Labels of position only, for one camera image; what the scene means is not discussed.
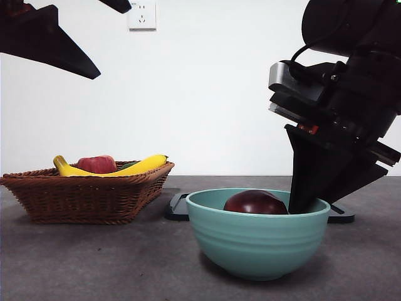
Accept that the dark red plum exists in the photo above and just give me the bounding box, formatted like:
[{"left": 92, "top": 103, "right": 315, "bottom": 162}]
[{"left": 223, "top": 189, "right": 289, "bottom": 216}]

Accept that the teal ceramic bowl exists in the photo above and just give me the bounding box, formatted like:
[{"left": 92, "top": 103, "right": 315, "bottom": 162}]
[{"left": 185, "top": 187, "right": 331, "bottom": 282}]

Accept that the red apple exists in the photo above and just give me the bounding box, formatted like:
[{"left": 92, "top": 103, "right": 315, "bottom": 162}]
[{"left": 77, "top": 156, "right": 117, "bottom": 174}]

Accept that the dark rectangular tray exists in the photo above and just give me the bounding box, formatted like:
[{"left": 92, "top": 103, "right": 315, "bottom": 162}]
[{"left": 165, "top": 193, "right": 357, "bottom": 224}]

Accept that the yellow banana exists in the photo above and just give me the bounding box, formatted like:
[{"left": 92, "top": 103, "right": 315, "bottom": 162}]
[{"left": 53, "top": 154, "right": 169, "bottom": 177}]

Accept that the brown wicker basket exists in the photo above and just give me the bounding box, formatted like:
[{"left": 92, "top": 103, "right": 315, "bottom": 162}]
[{"left": 0, "top": 161, "right": 175, "bottom": 225}]

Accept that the white wall socket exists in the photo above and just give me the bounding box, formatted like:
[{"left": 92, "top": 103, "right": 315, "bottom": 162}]
[{"left": 128, "top": 0, "right": 157, "bottom": 31}]

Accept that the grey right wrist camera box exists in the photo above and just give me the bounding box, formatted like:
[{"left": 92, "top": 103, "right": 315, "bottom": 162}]
[{"left": 268, "top": 61, "right": 335, "bottom": 123}]

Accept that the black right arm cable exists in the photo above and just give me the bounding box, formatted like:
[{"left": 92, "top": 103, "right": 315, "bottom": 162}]
[{"left": 289, "top": 40, "right": 348, "bottom": 82}]

